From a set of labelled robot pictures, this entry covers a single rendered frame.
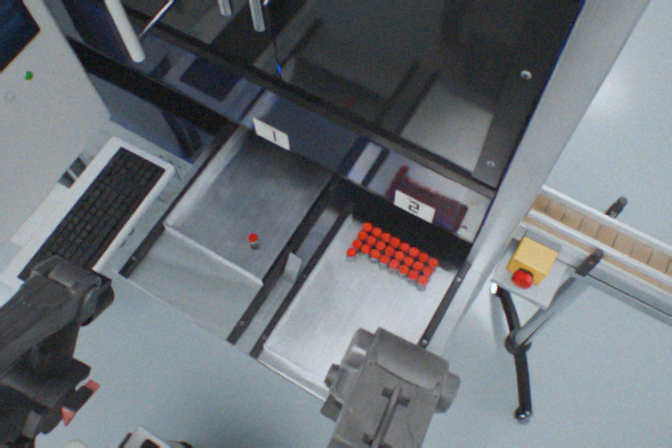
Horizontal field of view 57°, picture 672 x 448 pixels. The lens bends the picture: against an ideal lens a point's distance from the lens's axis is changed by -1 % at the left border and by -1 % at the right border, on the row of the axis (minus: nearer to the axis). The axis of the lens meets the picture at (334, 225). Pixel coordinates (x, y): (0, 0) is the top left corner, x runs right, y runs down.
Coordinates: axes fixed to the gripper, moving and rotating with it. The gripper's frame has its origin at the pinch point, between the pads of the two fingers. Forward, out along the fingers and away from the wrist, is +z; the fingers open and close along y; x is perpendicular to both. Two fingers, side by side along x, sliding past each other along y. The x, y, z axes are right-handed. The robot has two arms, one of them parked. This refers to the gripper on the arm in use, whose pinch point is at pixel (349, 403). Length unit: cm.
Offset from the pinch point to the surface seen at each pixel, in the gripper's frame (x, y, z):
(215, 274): 38.8, 8.7, 2.7
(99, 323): 97, -12, 91
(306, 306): 18.0, 12.7, 2.4
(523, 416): -44, 35, 87
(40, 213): 88, 1, 11
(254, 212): 39.8, 25.3, 2.7
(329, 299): 14.7, 16.5, 2.5
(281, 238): 31.0, 23.0, 2.6
